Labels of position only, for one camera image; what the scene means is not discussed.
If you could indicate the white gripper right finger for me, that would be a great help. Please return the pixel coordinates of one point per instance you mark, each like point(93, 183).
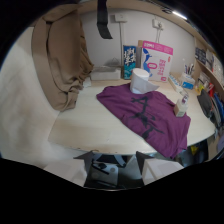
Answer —
point(156, 170)

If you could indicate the purple printed t-shirt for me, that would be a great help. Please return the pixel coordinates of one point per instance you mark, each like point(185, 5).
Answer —
point(150, 116)

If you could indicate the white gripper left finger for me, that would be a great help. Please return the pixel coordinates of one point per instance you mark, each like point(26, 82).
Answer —
point(71, 169)

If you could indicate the black bag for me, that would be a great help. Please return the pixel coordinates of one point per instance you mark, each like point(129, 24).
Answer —
point(205, 103)

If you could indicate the white wall socket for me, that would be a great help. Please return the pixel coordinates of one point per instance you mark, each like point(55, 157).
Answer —
point(158, 23)

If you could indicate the white tissue paper roll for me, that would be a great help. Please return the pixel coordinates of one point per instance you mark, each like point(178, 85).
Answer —
point(140, 81)

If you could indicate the blue carton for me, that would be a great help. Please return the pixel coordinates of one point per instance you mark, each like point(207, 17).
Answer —
point(129, 62)

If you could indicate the white pen holder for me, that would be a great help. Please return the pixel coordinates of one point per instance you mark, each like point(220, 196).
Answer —
point(187, 80)

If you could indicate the pink and white box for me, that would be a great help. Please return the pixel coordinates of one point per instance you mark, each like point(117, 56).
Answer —
point(155, 61)

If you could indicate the white wall switch box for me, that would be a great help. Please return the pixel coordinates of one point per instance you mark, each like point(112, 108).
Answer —
point(120, 17)

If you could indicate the white tissue box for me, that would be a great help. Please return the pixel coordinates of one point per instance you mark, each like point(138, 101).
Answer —
point(105, 72)

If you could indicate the brown curtain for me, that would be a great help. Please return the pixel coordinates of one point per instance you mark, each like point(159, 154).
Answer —
point(61, 56)

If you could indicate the small white bottle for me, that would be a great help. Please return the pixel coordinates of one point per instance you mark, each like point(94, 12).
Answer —
point(181, 107)

